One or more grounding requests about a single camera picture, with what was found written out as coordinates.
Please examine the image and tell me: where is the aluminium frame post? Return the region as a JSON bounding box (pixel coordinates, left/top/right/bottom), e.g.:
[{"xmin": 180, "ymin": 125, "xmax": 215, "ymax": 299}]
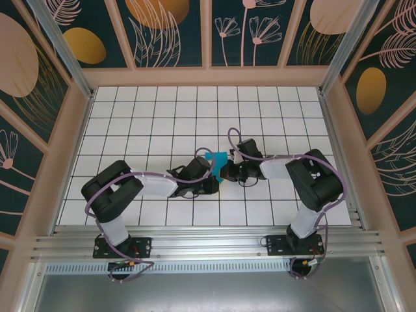
[
  {"xmin": 319, "ymin": 0, "xmax": 381, "ymax": 96},
  {"xmin": 25, "ymin": 0, "xmax": 96, "ymax": 99}
]

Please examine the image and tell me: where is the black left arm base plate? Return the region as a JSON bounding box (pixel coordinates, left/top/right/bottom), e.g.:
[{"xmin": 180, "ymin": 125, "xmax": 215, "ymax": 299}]
[{"xmin": 93, "ymin": 236, "xmax": 153, "ymax": 259}]

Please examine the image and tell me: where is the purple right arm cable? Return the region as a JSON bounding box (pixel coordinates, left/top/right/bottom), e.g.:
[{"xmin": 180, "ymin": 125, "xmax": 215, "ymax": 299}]
[{"xmin": 227, "ymin": 127, "xmax": 348, "ymax": 281}]

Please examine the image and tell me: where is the aluminium mounting rail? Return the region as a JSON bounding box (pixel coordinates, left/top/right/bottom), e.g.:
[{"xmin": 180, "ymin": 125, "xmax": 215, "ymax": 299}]
[{"xmin": 31, "ymin": 226, "xmax": 389, "ymax": 261}]

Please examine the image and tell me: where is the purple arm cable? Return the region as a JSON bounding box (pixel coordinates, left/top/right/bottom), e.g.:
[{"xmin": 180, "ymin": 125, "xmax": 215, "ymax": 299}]
[
  {"xmin": 84, "ymin": 148, "xmax": 218, "ymax": 283},
  {"xmin": 227, "ymin": 127, "xmax": 348, "ymax": 281}
]

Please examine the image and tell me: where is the aluminium side rail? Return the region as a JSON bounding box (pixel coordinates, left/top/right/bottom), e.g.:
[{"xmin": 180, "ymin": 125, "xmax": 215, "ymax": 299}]
[{"xmin": 320, "ymin": 94, "xmax": 364, "ymax": 230}]

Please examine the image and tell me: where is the grey metal shelf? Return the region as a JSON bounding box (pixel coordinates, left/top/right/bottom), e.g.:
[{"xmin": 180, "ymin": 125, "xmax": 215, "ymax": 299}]
[{"xmin": 19, "ymin": 259, "xmax": 402, "ymax": 312}]

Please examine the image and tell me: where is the slotted grey cable duct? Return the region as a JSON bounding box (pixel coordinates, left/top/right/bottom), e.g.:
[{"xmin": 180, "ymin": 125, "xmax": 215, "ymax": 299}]
[{"xmin": 45, "ymin": 261, "xmax": 293, "ymax": 274}]

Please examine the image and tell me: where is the blue paper sheet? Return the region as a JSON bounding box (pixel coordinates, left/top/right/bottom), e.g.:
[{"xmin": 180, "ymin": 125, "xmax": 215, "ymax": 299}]
[{"xmin": 205, "ymin": 151, "xmax": 228, "ymax": 179}]

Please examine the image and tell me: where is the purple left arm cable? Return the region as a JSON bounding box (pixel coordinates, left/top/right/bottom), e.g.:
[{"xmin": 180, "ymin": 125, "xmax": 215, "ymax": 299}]
[{"xmin": 84, "ymin": 148, "xmax": 218, "ymax": 283}]

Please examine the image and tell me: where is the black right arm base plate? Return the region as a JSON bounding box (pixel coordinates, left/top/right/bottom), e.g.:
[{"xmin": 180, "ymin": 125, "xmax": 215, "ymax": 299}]
[{"xmin": 265, "ymin": 234, "xmax": 326, "ymax": 257}]

